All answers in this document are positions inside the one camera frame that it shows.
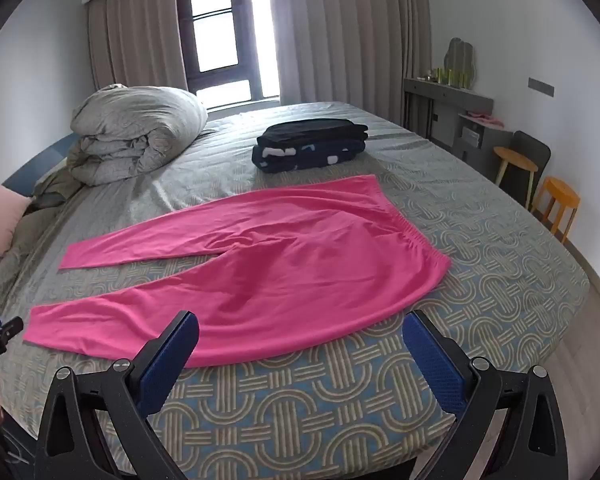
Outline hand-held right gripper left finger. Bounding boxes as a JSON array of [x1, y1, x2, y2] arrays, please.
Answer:
[[34, 310, 201, 480]]

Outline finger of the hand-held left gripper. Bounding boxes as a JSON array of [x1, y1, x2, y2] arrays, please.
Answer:
[[0, 316, 24, 348]]

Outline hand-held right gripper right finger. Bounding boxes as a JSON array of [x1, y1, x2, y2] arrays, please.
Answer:
[[401, 309, 571, 480]]

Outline pink pants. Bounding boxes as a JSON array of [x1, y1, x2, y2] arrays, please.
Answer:
[[22, 174, 452, 368]]

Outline folded navy patterned pants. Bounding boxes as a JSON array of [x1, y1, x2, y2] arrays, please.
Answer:
[[251, 137, 367, 175]]

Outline folded black pants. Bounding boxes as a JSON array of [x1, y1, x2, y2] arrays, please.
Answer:
[[256, 118, 370, 147]]

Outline pink pillow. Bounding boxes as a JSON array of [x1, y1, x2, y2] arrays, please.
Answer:
[[0, 178, 33, 257]]

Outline bed with patterned bedspread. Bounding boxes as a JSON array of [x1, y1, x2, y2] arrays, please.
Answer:
[[0, 101, 592, 480]]

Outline blue headboard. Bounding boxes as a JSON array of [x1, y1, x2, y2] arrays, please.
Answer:
[[0, 132, 76, 198]]

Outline orange stool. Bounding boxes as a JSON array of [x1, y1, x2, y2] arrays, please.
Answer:
[[531, 176, 581, 245]]

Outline light wooden stool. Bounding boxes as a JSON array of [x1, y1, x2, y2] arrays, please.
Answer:
[[493, 146, 539, 210]]

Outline dark grey chair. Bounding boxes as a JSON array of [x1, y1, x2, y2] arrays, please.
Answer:
[[510, 130, 552, 211]]

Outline folded grey duvet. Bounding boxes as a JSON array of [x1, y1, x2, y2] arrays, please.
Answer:
[[66, 83, 209, 187]]

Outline pink cloth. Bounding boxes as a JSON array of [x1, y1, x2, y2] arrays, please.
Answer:
[[467, 112, 505, 128]]

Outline wavy mirror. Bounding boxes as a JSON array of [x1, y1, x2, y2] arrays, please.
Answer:
[[445, 37, 477, 90]]

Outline beige curtain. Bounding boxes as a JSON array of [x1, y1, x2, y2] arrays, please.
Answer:
[[86, 0, 190, 93], [275, 0, 433, 136]]

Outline dark framed window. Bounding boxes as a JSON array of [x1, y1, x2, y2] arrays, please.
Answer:
[[175, 0, 281, 111]]

